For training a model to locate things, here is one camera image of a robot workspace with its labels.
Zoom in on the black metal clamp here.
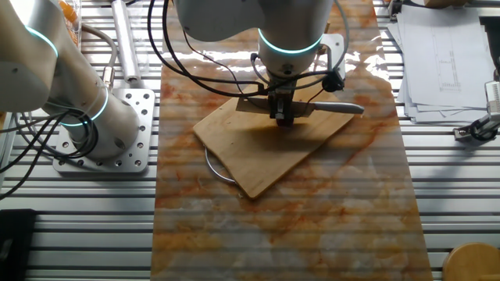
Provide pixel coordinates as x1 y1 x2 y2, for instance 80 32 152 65
452 80 500 142

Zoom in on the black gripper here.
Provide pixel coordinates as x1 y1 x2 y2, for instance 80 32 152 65
268 76 298 120

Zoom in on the marble pattern table mat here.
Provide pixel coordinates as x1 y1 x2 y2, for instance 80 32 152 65
150 0 434 281

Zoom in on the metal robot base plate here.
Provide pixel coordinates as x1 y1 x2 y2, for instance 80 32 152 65
52 87 156 174

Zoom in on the bamboo cutting board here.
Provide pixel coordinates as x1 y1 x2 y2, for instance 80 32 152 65
192 81 355 199

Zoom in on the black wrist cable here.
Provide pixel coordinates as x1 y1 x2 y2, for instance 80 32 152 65
146 0 351 98

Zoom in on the black base cable bundle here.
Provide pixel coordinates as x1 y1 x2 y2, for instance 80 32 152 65
0 108 99 201

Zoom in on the wooden mug tree stand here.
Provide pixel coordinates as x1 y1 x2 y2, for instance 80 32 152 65
442 241 500 281

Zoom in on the grey robot cable hose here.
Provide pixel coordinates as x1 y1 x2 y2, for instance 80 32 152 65
80 23 119 90

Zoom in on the stack of white papers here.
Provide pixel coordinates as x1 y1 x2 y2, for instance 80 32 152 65
386 4 498 125

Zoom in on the steel kitchen knife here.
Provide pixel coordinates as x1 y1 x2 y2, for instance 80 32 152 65
236 96 366 119

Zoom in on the orange fruit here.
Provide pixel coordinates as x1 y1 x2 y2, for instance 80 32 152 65
64 25 81 48
59 0 79 24

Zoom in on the black box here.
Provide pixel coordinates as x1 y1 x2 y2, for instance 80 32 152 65
0 208 38 281

